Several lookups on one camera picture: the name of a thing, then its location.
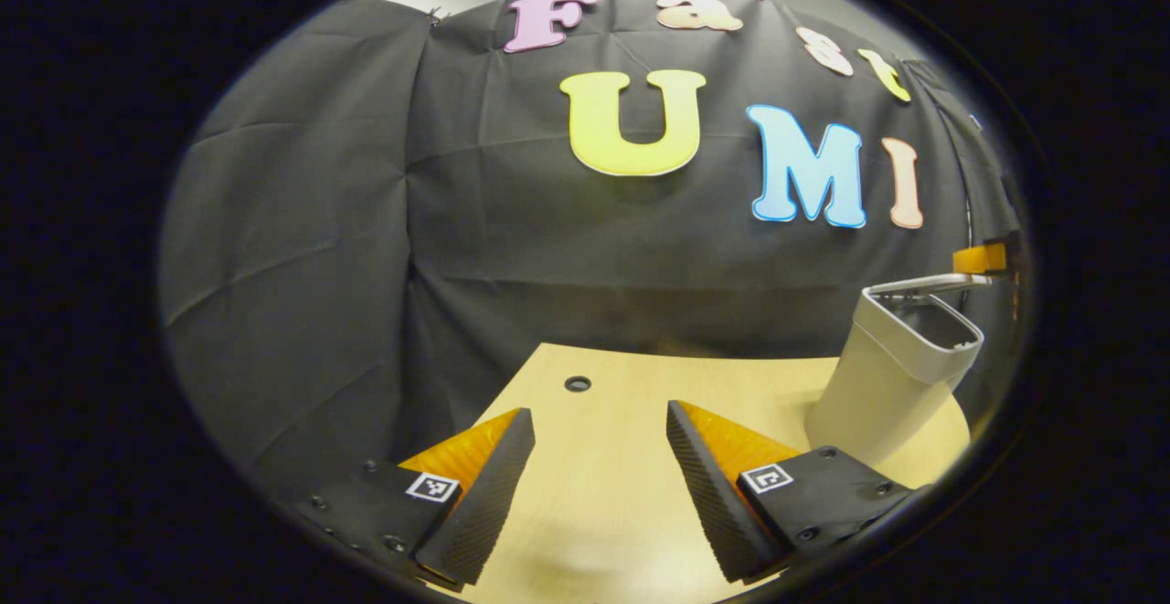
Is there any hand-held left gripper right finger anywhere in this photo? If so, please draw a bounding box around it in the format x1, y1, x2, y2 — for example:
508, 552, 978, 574
665, 399, 915, 585

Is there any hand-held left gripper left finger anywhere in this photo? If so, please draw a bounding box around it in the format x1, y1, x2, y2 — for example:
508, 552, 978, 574
297, 406, 537, 591

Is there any white desktop garbage bin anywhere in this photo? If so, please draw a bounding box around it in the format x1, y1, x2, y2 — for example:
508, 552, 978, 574
804, 273, 993, 468

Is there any wooden desktop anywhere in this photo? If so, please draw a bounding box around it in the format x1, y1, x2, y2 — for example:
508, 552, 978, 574
457, 342, 972, 604

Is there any black backdrop cloth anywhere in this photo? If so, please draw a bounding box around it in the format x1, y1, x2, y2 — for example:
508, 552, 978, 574
160, 0, 1023, 495

